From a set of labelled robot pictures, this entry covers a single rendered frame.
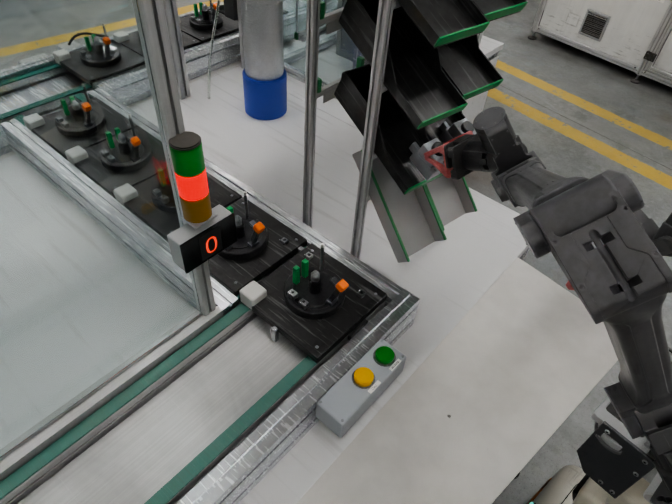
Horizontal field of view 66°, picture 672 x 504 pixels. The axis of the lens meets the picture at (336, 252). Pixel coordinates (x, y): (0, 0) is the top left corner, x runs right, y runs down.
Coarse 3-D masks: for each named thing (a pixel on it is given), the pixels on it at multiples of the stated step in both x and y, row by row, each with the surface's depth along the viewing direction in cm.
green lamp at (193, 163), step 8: (200, 144) 81; (176, 152) 79; (184, 152) 79; (192, 152) 80; (200, 152) 81; (176, 160) 80; (184, 160) 80; (192, 160) 80; (200, 160) 82; (176, 168) 82; (184, 168) 81; (192, 168) 81; (200, 168) 83; (184, 176) 82; (192, 176) 82
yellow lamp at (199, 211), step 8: (184, 200) 86; (200, 200) 87; (208, 200) 88; (184, 208) 88; (192, 208) 87; (200, 208) 88; (208, 208) 89; (184, 216) 90; (192, 216) 88; (200, 216) 89; (208, 216) 90
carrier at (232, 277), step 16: (240, 208) 137; (256, 208) 137; (240, 224) 124; (272, 224) 133; (240, 240) 125; (272, 240) 129; (304, 240) 130; (224, 256) 123; (240, 256) 123; (256, 256) 125; (272, 256) 125; (288, 256) 127; (224, 272) 121; (240, 272) 121; (256, 272) 121; (240, 288) 118
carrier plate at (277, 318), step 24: (288, 264) 124; (312, 264) 124; (336, 264) 125; (360, 288) 120; (264, 312) 113; (288, 312) 114; (360, 312) 115; (288, 336) 110; (312, 336) 109; (336, 336) 110
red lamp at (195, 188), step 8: (176, 176) 83; (200, 176) 83; (184, 184) 83; (192, 184) 84; (200, 184) 84; (184, 192) 85; (192, 192) 85; (200, 192) 85; (208, 192) 88; (192, 200) 86
